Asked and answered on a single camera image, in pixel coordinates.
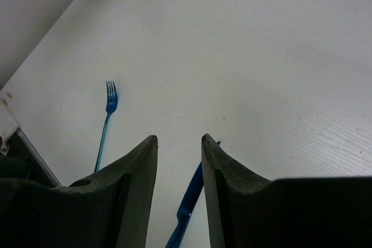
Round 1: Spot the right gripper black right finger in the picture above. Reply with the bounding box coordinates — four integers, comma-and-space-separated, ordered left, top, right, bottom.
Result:
201, 134, 277, 247

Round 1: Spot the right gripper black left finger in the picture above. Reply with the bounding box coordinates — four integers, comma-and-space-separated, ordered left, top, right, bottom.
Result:
52, 135, 158, 247

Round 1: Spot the blue metal knife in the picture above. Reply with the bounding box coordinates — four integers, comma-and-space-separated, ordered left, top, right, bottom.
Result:
164, 140, 221, 248

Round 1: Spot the blue metal fork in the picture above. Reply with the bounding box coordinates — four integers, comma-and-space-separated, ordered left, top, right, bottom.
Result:
94, 81, 118, 172

